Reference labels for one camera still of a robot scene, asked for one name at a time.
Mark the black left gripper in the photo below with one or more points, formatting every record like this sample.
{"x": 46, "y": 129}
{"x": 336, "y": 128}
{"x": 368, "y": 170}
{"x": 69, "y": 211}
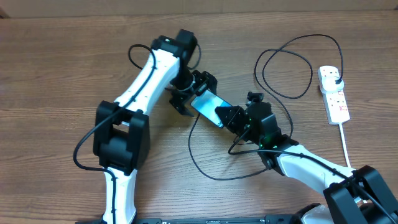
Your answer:
{"x": 204, "y": 78}

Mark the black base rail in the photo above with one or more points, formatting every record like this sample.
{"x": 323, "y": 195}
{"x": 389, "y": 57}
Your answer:
{"x": 268, "y": 219}

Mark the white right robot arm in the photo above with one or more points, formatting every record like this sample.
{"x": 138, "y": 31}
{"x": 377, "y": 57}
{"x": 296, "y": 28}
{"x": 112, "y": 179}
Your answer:
{"x": 352, "y": 195}

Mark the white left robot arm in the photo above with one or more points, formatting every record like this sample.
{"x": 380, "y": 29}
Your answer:
{"x": 122, "y": 136}

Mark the white power strip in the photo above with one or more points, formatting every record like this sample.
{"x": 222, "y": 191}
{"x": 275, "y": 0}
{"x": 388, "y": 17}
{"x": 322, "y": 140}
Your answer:
{"x": 335, "y": 103}

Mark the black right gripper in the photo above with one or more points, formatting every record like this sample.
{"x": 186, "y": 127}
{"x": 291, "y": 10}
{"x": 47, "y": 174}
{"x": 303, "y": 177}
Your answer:
{"x": 237, "y": 112}

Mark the blue Samsung smartphone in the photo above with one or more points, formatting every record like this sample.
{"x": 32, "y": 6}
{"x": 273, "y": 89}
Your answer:
{"x": 206, "y": 104}

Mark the white charger plug adapter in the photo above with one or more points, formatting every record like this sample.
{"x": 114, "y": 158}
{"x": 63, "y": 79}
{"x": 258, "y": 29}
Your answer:
{"x": 330, "y": 85}

